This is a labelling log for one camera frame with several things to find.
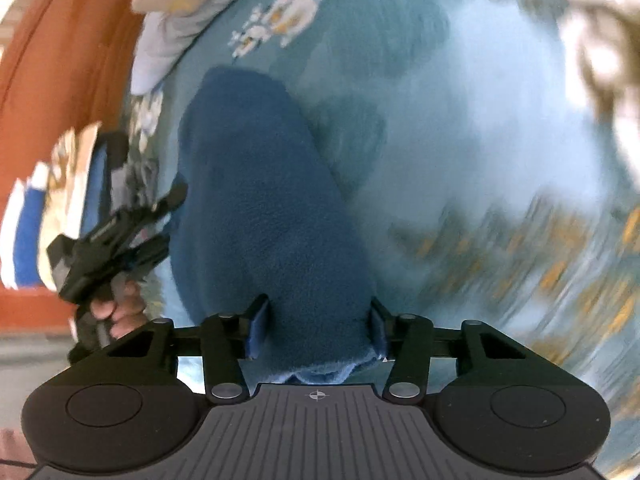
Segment person's left hand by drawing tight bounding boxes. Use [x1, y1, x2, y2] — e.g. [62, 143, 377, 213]
[90, 281, 149, 339]

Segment orange wooden headboard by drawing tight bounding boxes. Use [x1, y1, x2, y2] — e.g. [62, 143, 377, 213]
[1, 0, 142, 335]

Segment yellow striped folded garment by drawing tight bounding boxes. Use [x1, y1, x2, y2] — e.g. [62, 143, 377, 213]
[37, 122, 102, 292]

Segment grey folded garment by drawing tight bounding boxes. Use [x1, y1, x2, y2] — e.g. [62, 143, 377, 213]
[110, 159, 158, 212]

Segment floral blue bedsheet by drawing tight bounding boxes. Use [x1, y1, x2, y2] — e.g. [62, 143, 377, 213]
[152, 0, 639, 479]

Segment blue fleece jacket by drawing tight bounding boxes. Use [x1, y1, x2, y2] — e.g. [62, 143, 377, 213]
[169, 67, 375, 385]

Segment blue white folded towel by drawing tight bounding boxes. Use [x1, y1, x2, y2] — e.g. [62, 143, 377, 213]
[1, 162, 50, 290]

